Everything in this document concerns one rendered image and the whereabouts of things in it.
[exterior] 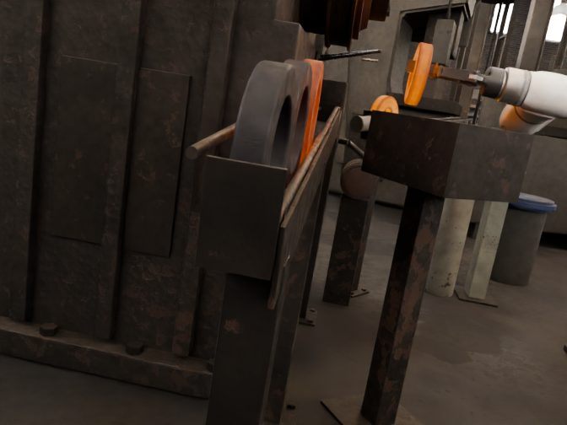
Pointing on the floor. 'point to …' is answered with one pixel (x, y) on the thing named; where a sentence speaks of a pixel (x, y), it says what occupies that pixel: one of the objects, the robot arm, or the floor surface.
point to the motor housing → (348, 232)
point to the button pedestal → (483, 255)
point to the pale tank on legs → (489, 46)
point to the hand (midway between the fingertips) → (420, 67)
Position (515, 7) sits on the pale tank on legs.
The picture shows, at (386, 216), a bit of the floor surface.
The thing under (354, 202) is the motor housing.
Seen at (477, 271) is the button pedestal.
